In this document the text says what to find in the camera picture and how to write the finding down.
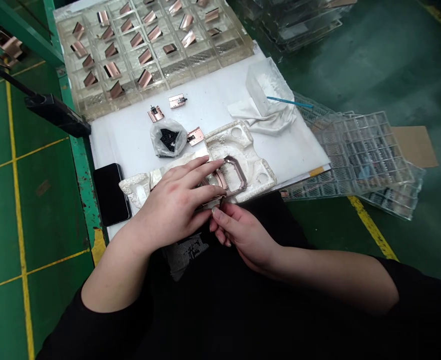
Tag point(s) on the stack of clear grid trays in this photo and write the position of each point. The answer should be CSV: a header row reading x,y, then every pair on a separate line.
x,y
370,161

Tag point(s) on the green metal workbench frame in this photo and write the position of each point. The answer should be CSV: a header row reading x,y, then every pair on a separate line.
x,y
83,180

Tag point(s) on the white board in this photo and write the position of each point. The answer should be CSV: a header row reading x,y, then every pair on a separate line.
x,y
130,127

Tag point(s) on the person's right thumb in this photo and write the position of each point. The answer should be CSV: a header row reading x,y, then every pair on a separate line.
x,y
223,214

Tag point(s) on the black box device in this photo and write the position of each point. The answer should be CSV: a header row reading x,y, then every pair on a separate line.
x,y
60,114

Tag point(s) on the person's left little finger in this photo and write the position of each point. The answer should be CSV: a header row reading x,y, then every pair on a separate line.
x,y
192,163

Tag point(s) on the person's right hand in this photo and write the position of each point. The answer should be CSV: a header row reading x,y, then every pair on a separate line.
x,y
248,240

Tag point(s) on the plastic bag of black parts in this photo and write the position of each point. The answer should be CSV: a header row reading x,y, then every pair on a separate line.
x,y
167,138

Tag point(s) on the brown cardboard piece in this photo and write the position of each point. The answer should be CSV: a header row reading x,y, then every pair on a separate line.
x,y
419,146

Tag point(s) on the person's body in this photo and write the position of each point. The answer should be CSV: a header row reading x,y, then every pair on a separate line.
x,y
220,322

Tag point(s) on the person's left ring finger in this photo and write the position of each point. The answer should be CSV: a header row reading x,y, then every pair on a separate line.
x,y
207,168

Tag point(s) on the blue stick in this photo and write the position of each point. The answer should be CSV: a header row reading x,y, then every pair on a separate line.
x,y
289,101

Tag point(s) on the group of copper plates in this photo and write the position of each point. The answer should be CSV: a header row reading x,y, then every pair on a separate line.
x,y
145,41

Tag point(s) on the person's left hand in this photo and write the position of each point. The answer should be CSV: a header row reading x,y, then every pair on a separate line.
x,y
175,198

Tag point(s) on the white cloth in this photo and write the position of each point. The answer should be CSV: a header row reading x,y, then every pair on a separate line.
x,y
269,93

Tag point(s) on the small copper bracket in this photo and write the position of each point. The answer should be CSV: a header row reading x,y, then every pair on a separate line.
x,y
196,135
177,101
155,113

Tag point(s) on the clear compartment tray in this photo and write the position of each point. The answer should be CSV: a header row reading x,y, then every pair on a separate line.
x,y
205,63

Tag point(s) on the black smartphone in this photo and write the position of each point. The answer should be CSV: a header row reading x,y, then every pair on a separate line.
x,y
111,195

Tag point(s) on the person's right fingers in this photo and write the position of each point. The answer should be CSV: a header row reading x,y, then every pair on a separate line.
x,y
219,234

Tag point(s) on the white foam fixture block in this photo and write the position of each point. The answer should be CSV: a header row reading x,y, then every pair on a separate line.
x,y
242,146

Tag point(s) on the person's left index finger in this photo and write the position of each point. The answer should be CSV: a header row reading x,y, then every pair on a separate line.
x,y
212,195

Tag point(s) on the person's left middle finger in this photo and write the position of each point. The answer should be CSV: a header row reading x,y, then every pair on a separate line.
x,y
207,182

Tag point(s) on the tiny copper piece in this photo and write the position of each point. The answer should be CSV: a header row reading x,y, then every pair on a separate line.
x,y
285,194

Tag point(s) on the copper parts on black rack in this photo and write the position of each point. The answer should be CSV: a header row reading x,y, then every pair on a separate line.
x,y
2,50

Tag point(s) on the pile of clear plastic trays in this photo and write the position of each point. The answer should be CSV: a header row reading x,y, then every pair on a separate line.
x,y
299,22

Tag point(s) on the copper frame part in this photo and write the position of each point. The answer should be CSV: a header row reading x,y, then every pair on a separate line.
x,y
239,176

